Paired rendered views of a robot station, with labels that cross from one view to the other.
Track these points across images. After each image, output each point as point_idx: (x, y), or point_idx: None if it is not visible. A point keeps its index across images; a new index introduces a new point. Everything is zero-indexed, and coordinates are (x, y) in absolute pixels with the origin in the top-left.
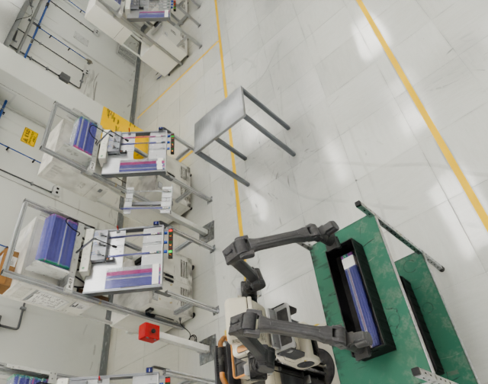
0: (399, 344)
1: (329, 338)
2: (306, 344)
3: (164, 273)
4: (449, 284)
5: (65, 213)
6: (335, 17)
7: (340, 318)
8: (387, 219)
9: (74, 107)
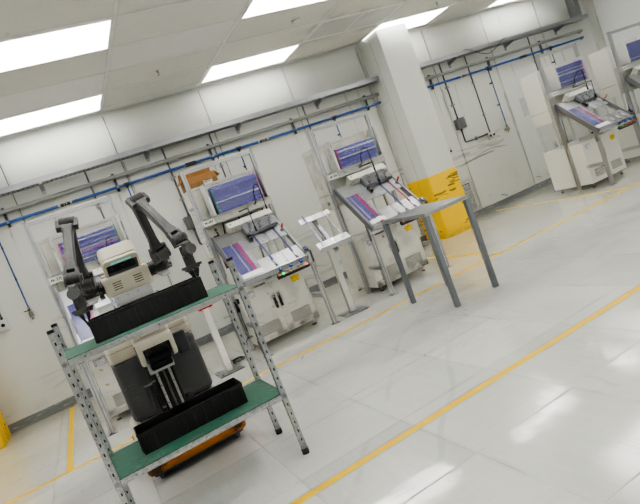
0: (101, 342)
1: (64, 268)
2: (146, 340)
3: (278, 294)
4: (286, 464)
5: (263, 182)
6: None
7: None
8: (372, 395)
9: (421, 145)
